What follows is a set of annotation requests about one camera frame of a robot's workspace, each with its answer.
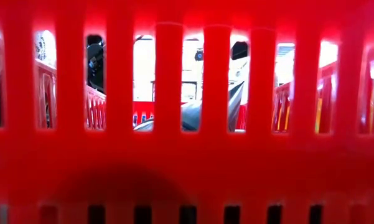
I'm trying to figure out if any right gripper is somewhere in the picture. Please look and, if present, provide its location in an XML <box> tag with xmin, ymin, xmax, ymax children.
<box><xmin>231</xmin><ymin>41</ymin><xmax>249</xmax><ymax>61</ymax></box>

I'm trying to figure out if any dark grey toiletry tube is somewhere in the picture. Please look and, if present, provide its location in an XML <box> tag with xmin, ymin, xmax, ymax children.
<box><xmin>133</xmin><ymin>101</ymin><xmax>203</xmax><ymax>131</ymax></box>
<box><xmin>228</xmin><ymin>81</ymin><xmax>245</xmax><ymax>131</ymax></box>

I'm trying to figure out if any clear vanity pack bag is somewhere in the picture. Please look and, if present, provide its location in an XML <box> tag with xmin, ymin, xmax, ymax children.
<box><xmin>34</xmin><ymin>30</ymin><xmax>57</xmax><ymax>68</ymax></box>

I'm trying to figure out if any black framed table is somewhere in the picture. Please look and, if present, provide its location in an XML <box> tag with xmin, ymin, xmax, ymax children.
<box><xmin>151</xmin><ymin>80</ymin><xmax>203</xmax><ymax>103</ymax></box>

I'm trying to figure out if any yellow slotted plastic basket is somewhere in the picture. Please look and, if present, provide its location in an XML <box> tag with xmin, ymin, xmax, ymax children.
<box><xmin>314</xmin><ymin>98</ymin><xmax>324</xmax><ymax>134</ymax></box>

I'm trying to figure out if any red slotted plastic basket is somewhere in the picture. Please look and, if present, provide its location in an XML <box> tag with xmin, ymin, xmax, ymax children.
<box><xmin>0</xmin><ymin>0</ymin><xmax>374</xmax><ymax>224</ymax></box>

